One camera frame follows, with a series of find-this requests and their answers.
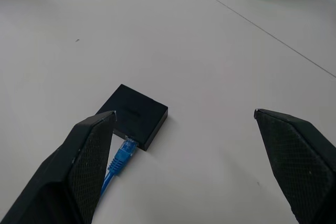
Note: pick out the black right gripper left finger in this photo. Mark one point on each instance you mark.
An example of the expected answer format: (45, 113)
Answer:
(78, 171)

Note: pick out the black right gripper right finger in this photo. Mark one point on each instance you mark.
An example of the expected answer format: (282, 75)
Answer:
(302, 161)

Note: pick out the small black box device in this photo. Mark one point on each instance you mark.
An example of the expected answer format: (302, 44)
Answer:
(136, 113)

